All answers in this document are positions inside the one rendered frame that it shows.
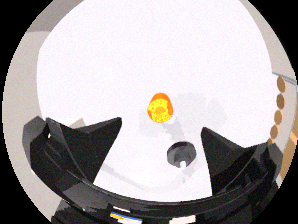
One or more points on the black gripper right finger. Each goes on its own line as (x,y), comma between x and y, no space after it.
(226,160)

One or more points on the orange tapered knob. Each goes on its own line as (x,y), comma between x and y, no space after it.
(160,108)

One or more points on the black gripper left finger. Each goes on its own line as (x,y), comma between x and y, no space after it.
(89,145)

